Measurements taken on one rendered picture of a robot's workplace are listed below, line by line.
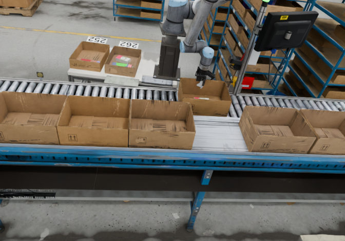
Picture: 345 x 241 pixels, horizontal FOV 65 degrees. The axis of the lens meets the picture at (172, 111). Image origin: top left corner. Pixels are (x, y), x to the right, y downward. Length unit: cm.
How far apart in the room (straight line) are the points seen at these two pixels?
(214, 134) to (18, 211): 167
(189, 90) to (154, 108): 64
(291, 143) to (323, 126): 52
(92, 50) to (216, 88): 134
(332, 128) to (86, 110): 181
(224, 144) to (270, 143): 29
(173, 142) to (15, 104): 104
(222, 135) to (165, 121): 40
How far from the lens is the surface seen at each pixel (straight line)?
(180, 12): 235
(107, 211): 246
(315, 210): 300
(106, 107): 184
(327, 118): 230
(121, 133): 158
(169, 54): 247
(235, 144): 185
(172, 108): 183
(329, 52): 362
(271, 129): 209
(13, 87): 253
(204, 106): 214
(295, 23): 231
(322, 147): 202
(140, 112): 185
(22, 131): 170
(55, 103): 189
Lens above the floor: 212
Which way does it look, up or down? 39 degrees down
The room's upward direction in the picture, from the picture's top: 9 degrees clockwise
